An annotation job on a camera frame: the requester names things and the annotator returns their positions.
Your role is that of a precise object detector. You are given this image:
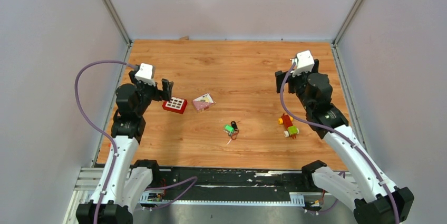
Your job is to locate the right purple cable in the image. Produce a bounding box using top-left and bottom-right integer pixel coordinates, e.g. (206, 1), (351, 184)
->
(279, 62), (401, 224)

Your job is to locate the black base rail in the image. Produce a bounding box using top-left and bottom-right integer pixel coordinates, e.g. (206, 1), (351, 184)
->
(150, 167), (323, 203)

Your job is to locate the red carabiner keyring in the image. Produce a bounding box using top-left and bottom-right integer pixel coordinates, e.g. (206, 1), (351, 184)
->
(230, 130), (239, 141)

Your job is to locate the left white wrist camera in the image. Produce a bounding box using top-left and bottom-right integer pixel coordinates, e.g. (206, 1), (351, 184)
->
(135, 63), (156, 86)

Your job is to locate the red paint tray box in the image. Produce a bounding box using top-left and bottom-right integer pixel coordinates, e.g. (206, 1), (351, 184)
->
(162, 96), (188, 114)

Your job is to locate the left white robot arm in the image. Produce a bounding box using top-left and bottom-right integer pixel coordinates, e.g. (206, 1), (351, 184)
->
(75, 70), (174, 223)

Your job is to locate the white slotted cable duct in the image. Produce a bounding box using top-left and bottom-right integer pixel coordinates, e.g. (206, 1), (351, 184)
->
(139, 194), (306, 206)

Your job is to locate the colourful toy block car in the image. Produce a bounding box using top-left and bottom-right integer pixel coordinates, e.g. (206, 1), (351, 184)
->
(278, 113), (299, 139)

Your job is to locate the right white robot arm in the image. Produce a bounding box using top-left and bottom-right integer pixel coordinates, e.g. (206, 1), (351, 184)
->
(275, 54), (414, 223)

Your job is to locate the green tagged key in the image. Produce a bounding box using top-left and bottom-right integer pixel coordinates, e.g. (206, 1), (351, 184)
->
(223, 124), (235, 136)

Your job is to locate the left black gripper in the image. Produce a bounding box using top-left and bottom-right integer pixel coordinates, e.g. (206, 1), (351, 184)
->
(129, 71), (173, 116)

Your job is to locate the pink card box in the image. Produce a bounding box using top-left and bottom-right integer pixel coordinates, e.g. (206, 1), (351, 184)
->
(192, 93), (216, 113)

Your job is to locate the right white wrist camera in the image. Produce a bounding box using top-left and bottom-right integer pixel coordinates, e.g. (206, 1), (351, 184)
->
(291, 50), (315, 77)

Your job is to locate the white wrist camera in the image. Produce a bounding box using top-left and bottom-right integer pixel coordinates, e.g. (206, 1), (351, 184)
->
(291, 50), (315, 77)
(135, 63), (156, 86)

